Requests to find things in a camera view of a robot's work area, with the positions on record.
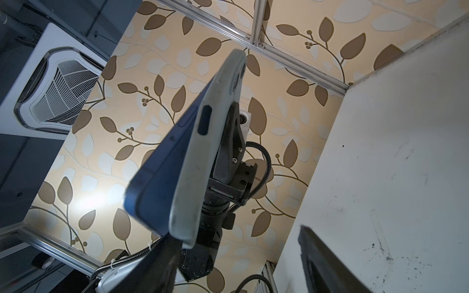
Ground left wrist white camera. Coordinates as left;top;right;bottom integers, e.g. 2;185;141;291
239;111;252;140

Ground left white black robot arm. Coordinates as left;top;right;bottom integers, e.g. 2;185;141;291
85;103;272;293

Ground black smartphone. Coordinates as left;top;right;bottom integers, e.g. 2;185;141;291
123;85;209;236

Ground white ceiling air conditioner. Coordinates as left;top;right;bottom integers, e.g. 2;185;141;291
1;23;106;140

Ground aluminium frame bars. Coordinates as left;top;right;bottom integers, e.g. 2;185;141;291
0;0;349;277

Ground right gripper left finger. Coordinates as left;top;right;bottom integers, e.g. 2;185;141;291
111;234;182;293

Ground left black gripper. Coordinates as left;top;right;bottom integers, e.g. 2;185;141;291
206;102;258;205

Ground light blue phone case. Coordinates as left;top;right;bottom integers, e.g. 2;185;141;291
169;49;246;249

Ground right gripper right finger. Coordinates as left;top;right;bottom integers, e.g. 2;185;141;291
298;225;370;293

